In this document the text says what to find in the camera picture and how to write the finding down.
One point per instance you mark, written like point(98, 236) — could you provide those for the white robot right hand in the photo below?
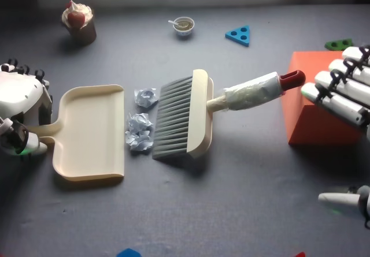
point(344, 107)

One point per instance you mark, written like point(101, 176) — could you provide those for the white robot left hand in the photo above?
point(20, 95)

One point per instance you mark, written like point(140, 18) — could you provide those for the cream plastic dustpan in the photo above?
point(92, 130)

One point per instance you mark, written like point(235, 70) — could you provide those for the white paper ball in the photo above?
point(146, 98)
point(140, 143)
point(138, 122)

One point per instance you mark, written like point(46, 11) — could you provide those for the large orange block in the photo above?
point(318, 124)

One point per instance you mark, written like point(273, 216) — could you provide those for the green triangle block with holes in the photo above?
point(329, 46)

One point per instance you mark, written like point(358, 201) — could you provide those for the toy cupcake with strawberry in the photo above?
point(84, 31)

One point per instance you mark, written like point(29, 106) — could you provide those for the blue triangle block with holes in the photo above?
point(237, 39)

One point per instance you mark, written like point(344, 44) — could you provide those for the small red block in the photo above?
point(300, 254)

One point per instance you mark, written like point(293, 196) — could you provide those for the small white spoon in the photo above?
point(174, 23)

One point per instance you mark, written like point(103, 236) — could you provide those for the grey table cloth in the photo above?
point(202, 205)

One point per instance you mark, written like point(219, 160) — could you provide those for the small toy food cup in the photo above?
point(185, 31)

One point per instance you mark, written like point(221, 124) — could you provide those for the small blue block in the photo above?
point(129, 252)

